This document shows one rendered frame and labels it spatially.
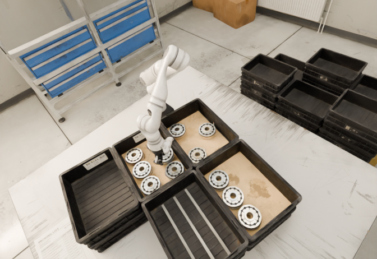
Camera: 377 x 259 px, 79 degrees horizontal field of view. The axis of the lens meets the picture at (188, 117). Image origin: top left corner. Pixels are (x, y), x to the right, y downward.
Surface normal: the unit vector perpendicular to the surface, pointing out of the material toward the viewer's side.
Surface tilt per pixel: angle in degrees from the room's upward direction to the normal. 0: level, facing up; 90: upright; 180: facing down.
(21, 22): 90
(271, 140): 0
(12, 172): 0
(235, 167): 0
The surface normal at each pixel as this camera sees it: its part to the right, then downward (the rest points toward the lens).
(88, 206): -0.13, -0.65
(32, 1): 0.68, 0.50
